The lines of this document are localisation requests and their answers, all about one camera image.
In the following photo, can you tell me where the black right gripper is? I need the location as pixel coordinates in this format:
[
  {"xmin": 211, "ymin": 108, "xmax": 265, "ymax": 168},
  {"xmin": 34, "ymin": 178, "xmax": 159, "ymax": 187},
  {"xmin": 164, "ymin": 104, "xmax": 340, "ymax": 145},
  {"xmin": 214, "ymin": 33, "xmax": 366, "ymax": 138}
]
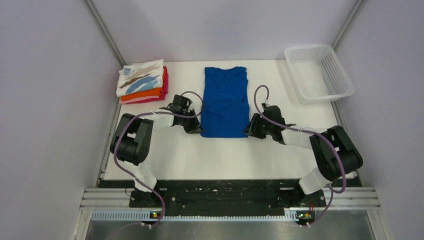
[{"xmin": 242, "ymin": 113, "xmax": 274, "ymax": 140}]

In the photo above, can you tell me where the aluminium frame rail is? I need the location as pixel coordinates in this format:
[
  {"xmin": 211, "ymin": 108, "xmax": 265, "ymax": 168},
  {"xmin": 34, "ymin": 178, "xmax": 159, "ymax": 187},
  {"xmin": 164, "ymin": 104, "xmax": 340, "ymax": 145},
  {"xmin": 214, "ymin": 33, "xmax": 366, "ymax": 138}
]
[{"xmin": 80, "ymin": 187, "xmax": 381, "ymax": 210}]

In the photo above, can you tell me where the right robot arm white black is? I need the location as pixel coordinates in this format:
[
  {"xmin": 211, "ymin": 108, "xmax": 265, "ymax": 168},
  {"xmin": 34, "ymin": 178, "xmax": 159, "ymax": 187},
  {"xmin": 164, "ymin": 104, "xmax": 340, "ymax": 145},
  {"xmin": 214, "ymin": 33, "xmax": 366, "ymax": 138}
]
[{"xmin": 243, "ymin": 105, "xmax": 363, "ymax": 206}]

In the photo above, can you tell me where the orange folded t-shirt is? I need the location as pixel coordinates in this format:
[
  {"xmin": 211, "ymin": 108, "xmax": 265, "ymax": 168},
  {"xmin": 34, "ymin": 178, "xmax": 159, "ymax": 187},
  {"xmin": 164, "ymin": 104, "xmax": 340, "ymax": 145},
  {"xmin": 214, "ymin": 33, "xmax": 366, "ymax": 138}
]
[{"xmin": 119, "ymin": 67, "xmax": 168, "ymax": 102}]

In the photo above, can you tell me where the pink folded t-shirt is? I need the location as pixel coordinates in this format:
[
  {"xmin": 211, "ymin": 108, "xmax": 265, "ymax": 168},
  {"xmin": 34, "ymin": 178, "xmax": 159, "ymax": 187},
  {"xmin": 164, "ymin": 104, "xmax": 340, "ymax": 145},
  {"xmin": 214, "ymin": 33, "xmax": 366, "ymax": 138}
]
[{"xmin": 118, "ymin": 67, "xmax": 170, "ymax": 106}]

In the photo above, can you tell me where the blue printed t-shirt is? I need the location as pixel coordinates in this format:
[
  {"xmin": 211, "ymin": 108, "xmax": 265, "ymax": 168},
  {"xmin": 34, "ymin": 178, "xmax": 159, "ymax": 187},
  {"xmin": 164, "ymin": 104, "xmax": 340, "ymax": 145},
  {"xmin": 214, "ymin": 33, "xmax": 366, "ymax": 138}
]
[{"xmin": 200, "ymin": 66, "xmax": 250, "ymax": 139}]

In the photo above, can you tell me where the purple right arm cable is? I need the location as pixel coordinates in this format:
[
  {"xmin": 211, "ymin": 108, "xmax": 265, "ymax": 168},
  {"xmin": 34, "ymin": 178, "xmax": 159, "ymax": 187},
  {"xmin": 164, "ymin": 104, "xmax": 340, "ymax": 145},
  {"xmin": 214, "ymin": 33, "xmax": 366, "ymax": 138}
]
[{"xmin": 253, "ymin": 85, "xmax": 347, "ymax": 228}]

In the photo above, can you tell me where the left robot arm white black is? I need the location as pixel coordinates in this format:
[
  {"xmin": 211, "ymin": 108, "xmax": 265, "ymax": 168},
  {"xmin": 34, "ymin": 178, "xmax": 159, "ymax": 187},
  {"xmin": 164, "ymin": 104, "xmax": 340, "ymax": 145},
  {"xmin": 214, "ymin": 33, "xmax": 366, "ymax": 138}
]
[{"xmin": 109, "ymin": 94, "xmax": 204, "ymax": 207}]

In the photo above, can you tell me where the white folded printed t-shirt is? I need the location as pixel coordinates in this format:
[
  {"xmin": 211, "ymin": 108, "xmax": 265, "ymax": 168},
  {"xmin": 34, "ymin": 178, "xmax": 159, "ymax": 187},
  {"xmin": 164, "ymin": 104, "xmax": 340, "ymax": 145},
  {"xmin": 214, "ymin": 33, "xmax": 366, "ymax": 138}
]
[{"xmin": 116, "ymin": 59, "xmax": 164, "ymax": 97}]

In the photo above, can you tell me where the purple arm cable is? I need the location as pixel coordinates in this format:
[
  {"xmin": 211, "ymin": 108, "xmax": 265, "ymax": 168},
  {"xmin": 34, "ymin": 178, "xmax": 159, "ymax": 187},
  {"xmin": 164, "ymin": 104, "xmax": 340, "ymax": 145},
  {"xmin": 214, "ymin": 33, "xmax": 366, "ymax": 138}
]
[
  {"xmin": 253, "ymin": 85, "xmax": 347, "ymax": 228},
  {"xmin": 113, "ymin": 91, "xmax": 205, "ymax": 229}
]

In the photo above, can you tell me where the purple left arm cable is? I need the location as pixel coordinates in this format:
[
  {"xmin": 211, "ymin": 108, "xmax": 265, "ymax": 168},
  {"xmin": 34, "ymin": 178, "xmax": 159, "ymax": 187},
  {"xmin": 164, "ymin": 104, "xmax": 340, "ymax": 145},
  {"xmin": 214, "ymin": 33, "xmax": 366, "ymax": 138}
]
[{"xmin": 113, "ymin": 91, "xmax": 205, "ymax": 229}]

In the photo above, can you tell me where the white plastic basket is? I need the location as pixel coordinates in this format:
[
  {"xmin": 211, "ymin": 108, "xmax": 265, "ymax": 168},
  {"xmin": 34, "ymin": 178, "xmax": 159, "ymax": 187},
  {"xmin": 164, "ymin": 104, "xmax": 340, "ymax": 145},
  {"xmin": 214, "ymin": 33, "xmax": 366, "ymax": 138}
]
[{"xmin": 284, "ymin": 44, "xmax": 355, "ymax": 105}]

